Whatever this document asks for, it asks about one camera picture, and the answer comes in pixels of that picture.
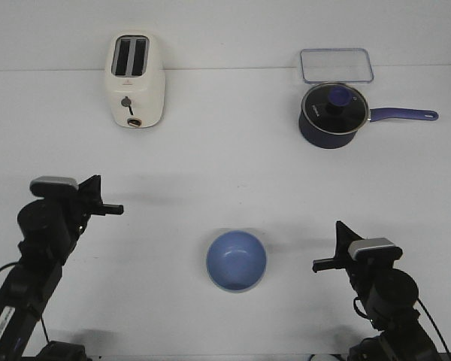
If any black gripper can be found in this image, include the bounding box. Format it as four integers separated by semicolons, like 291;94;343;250
17;174;124;263
312;220;419;327

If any blue plastic bowl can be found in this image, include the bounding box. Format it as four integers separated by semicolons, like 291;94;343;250
205;230;268;293

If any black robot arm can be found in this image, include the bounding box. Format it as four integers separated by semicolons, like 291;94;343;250
312;220;442;360
0;174;124;360

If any white two-slot toaster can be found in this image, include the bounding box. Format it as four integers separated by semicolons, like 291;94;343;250
104;31;165;129

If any glass pot lid blue knob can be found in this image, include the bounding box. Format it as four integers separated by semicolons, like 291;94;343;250
301;83;369;135

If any clear rectangular container lid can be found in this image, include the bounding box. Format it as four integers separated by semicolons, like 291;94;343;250
299;48;374;84

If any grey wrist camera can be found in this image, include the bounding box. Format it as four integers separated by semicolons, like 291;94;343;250
29;176;79;198
348;238;403;262

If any blue saucepan with handle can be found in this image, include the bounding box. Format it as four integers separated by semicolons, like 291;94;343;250
298;82;439;149

